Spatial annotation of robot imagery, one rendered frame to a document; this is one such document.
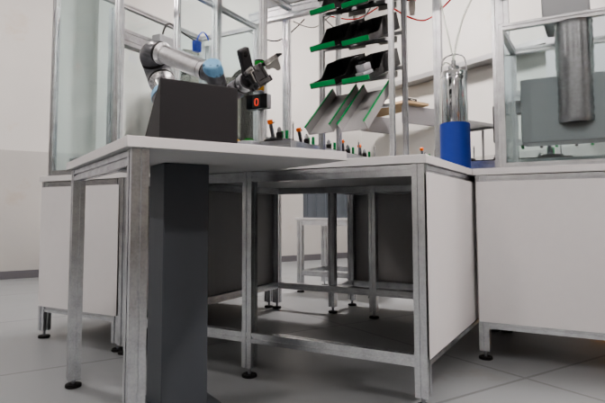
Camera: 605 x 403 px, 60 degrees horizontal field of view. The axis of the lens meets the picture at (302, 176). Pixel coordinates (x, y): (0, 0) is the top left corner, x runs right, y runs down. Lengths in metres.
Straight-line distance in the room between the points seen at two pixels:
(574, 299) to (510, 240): 0.34
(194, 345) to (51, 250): 1.39
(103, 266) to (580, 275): 2.16
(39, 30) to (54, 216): 3.62
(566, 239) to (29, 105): 5.23
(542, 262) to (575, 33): 1.02
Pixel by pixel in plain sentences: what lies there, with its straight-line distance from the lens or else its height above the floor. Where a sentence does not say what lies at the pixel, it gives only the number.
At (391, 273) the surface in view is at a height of 0.23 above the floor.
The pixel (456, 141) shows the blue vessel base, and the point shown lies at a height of 1.02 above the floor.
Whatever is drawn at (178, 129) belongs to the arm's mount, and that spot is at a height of 0.94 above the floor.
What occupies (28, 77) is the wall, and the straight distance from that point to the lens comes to 6.28.
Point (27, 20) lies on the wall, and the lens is 6.44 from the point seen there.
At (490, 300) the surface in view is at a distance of 2.56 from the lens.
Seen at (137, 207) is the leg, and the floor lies 0.68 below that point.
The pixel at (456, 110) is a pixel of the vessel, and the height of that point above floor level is 1.19.
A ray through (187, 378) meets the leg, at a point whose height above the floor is 0.11.
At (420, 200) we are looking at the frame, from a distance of 1.85.
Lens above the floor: 0.66
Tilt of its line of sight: 4 degrees up
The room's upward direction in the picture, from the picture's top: straight up
